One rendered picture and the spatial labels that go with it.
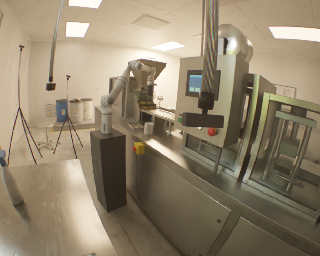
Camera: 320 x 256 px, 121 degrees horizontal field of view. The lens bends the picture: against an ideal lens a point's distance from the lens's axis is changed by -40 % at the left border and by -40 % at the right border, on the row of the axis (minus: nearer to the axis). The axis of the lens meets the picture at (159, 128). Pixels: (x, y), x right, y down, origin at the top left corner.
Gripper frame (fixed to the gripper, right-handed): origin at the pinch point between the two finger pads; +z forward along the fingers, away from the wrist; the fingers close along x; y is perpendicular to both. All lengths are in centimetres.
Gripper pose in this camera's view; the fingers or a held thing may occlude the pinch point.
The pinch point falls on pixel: (149, 101)
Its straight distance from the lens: 168.6
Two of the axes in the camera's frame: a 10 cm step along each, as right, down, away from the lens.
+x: -8.2, 0.8, -5.7
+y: -5.7, -2.6, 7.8
